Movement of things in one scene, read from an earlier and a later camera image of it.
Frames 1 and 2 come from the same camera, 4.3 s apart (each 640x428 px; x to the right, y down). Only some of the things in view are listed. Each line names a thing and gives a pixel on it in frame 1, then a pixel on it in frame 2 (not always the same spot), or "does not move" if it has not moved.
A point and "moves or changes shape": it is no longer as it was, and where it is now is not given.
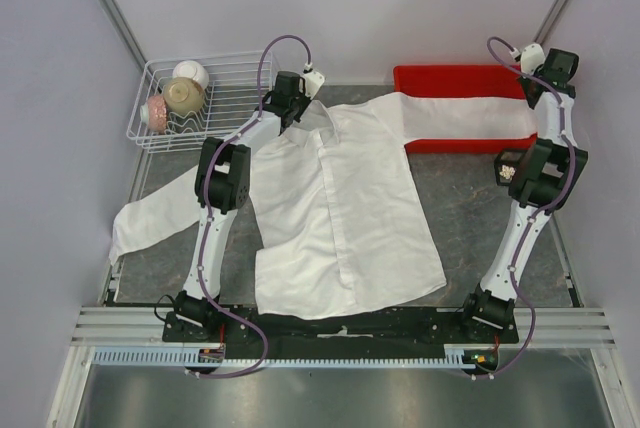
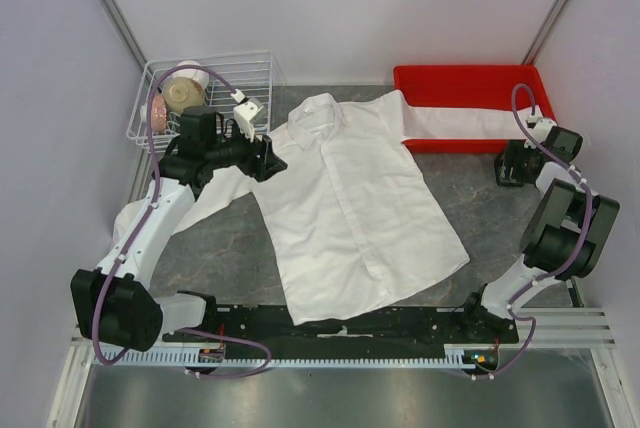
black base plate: [425, 324] does not move
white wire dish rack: [193, 100] does not move
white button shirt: [339, 225] moves or changes shape
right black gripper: [524, 82] to [515, 151]
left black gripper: [306, 101] to [268, 160]
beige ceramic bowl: [183, 95] does not move
